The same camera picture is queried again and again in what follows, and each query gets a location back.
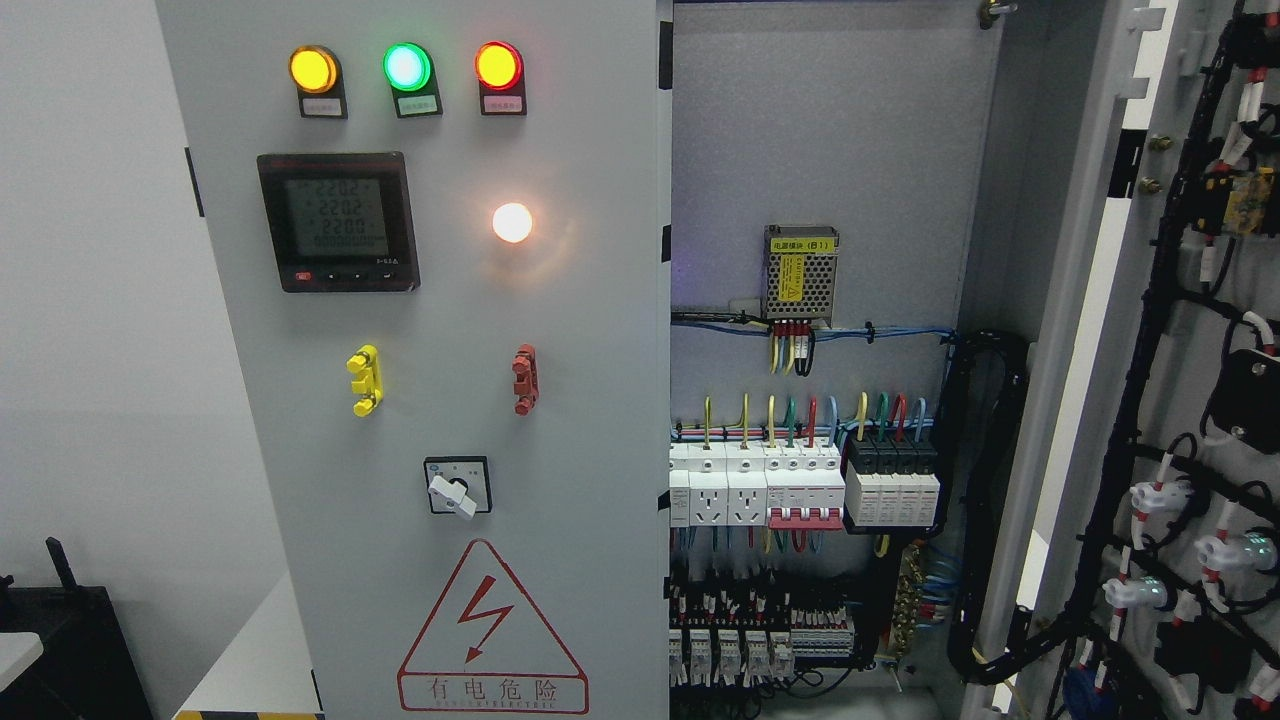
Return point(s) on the brass right terminal bar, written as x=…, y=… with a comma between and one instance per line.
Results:
x=906, y=604

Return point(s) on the black box at left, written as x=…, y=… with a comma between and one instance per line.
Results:
x=85, y=670

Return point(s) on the red handled circuit breaker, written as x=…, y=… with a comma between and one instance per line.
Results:
x=805, y=490

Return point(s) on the black white surge protector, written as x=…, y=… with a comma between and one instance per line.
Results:
x=889, y=484

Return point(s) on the white glowing indicator lamp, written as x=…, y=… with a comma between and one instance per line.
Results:
x=512, y=222

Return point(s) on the yellow indicator lamp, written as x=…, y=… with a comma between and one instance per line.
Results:
x=316, y=73

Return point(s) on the green indicator lamp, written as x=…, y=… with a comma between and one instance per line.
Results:
x=410, y=73

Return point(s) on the white socket module row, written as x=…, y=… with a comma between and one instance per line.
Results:
x=717, y=485

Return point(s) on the grey cabinet door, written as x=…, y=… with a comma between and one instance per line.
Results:
x=1174, y=388
x=576, y=483

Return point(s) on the lower white relay row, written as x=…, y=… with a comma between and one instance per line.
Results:
x=743, y=638

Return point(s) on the metal mesh power supply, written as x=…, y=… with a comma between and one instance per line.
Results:
x=800, y=272

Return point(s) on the yellow terminal post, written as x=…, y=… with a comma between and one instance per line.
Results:
x=366, y=383

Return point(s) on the red terminal post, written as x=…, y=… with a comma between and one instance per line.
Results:
x=526, y=385

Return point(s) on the red electric hazard sign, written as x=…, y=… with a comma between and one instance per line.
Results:
x=487, y=648

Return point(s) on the white rotary selector switch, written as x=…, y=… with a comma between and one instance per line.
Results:
x=458, y=485

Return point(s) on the black digital power meter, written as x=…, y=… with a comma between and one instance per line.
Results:
x=340, y=221

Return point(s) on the red indicator lamp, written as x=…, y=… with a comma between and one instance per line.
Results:
x=500, y=69

